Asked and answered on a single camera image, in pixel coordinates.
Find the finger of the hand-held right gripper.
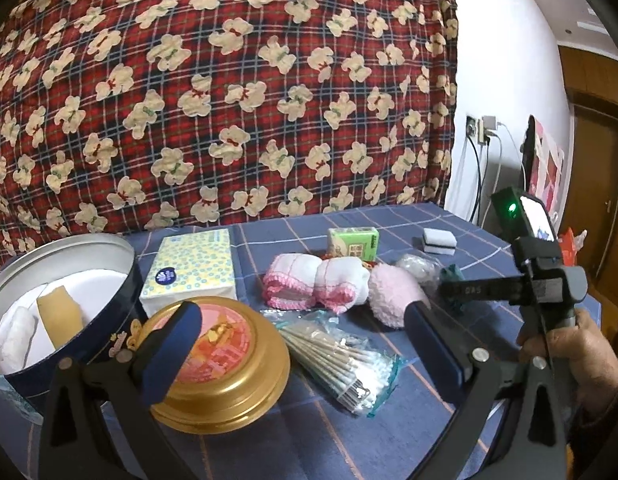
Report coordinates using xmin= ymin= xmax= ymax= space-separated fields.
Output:
xmin=436 ymin=274 xmax=527 ymax=307

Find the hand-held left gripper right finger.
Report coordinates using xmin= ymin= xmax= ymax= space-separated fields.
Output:
xmin=401 ymin=300 xmax=570 ymax=480

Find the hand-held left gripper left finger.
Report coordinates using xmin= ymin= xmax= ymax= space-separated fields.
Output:
xmin=39 ymin=301 xmax=204 ymax=480

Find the dark green soft item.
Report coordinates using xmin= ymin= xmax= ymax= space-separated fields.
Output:
xmin=438 ymin=265 xmax=470 ymax=314

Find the clear plastic bag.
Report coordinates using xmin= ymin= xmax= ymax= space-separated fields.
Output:
xmin=394 ymin=253 xmax=442 ymax=291

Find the round dark blue tin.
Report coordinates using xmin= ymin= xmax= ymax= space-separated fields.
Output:
xmin=0 ymin=232 xmax=150 ymax=423

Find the person's right forearm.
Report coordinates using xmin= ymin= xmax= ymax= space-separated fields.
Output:
xmin=564 ymin=355 xmax=618 ymax=480

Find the person's right hand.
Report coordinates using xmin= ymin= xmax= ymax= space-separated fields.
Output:
xmin=518 ymin=307 xmax=618 ymax=417

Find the orange plastic bag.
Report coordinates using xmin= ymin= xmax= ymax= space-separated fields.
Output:
xmin=558 ymin=226 xmax=588 ymax=267

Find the gold round tin lid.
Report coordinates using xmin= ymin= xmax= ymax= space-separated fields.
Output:
xmin=134 ymin=296 xmax=292 ymax=434

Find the pink fluffy cloth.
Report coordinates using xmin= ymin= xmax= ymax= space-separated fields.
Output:
xmin=367 ymin=263 xmax=432 ymax=331

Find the white and black sponge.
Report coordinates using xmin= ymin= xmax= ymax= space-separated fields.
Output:
xmin=421 ymin=227 xmax=458 ymax=255

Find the yellow dotted tissue box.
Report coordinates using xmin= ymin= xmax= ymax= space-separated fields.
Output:
xmin=139 ymin=229 xmax=238 ymax=319

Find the white paper liner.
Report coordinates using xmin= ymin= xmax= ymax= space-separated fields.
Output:
xmin=0 ymin=269 xmax=133 ymax=367

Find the bag of cotton swabs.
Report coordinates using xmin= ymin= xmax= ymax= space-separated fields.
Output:
xmin=261 ymin=308 xmax=405 ymax=417

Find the white towel with pink trim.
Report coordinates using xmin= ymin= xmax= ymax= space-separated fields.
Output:
xmin=262 ymin=253 xmax=323 ymax=311
xmin=314 ymin=257 xmax=372 ymax=315

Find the pink patchwork cloth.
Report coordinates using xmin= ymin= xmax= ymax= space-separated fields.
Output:
xmin=531 ymin=114 xmax=566 ymax=217

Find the beige sponge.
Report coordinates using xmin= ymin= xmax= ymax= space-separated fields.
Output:
xmin=37 ymin=284 xmax=88 ymax=349

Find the green tissue packet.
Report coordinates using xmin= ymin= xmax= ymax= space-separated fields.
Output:
xmin=327 ymin=226 xmax=380 ymax=264

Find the brown wooden door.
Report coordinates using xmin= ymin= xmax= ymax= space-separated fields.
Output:
xmin=558 ymin=44 xmax=618 ymax=292

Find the black flat panel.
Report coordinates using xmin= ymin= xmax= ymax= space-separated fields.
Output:
xmin=521 ymin=114 xmax=538 ymax=187

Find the white charger plug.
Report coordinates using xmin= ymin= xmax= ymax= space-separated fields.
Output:
xmin=477 ymin=115 xmax=498 ymax=144

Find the white rolled towel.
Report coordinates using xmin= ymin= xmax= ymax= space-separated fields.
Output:
xmin=0 ymin=304 xmax=40 ymax=367

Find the red plaid teddy bear blanket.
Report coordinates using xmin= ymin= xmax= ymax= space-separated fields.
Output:
xmin=0 ymin=0 xmax=460 ymax=272

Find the black cable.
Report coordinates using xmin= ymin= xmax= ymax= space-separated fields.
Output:
xmin=461 ymin=135 xmax=483 ymax=224

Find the white cable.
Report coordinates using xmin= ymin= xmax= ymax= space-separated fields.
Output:
xmin=483 ymin=122 xmax=527 ymax=213

